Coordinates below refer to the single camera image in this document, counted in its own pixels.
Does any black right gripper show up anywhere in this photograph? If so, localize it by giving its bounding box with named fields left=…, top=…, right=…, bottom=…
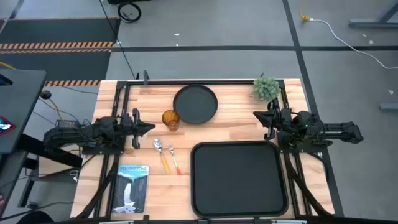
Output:
left=252, top=98, right=293, bottom=141

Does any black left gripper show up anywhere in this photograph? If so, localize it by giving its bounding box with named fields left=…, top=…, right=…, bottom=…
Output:
left=123, top=108, right=156, bottom=149

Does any spoon with yellow handle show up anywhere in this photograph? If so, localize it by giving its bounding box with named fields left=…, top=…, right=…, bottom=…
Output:
left=153, top=138, right=172, bottom=175

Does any amber glass cup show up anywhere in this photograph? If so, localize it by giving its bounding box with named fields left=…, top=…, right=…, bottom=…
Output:
left=161, top=109, right=181, bottom=132

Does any fork with orange handle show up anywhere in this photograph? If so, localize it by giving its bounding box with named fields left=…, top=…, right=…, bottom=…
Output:
left=168, top=144, right=183, bottom=176

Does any black round plate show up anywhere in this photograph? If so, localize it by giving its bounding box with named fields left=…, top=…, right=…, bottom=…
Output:
left=172, top=83, right=219, bottom=126

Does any black rectangular tray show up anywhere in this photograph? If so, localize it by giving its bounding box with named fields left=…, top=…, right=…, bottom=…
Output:
left=190, top=140, right=289, bottom=219

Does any green artificial plant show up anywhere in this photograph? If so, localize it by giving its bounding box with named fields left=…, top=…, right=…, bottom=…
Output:
left=252, top=76, right=281, bottom=102

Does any Yellowstone waterfall book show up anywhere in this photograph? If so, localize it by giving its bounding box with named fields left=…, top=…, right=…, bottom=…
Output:
left=111, top=164, right=150, bottom=214

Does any black power adapter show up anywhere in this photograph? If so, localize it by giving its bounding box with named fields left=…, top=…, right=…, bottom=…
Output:
left=55, top=119, right=78, bottom=129

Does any grey metal floor foot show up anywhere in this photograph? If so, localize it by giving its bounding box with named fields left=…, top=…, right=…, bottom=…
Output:
left=378, top=102, right=398, bottom=112

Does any black hazard-striped floor mat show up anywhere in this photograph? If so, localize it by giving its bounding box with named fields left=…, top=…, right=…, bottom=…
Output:
left=0, top=17, right=121, bottom=87

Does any dark grey side desk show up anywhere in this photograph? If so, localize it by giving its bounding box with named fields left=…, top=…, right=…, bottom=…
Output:
left=0, top=68, right=47, bottom=155

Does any red-edged tablet screen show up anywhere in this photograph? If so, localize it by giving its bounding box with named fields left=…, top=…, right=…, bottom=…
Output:
left=0, top=115, right=16, bottom=136

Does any grey metal table leg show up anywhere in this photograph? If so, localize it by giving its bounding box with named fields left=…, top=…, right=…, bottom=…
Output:
left=348, top=2, right=398, bottom=29

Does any black metal table frame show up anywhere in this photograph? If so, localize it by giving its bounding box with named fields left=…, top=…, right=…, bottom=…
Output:
left=76, top=79, right=345, bottom=224

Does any black cable sleeve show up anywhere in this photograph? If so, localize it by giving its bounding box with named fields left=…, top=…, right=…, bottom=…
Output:
left=76, top=154, right=121, bottom=219
left=283, top=152, right=334, bottom=217

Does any long black floor cable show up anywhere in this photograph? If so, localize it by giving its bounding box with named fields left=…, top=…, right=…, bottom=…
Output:
left=98, top=0, right=137, bottom=80

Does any yellow cable with plug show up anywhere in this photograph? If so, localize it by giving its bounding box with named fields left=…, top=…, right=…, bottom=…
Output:
left=298, top=0, right=312, bottom=22

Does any white floor cable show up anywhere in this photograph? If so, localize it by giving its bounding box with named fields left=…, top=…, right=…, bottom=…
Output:
left=310, top=18, right=398, bottom=70

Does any coiled black cable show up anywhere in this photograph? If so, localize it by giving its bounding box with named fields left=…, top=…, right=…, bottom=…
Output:
left=117, top=1, right=142, bottom=24

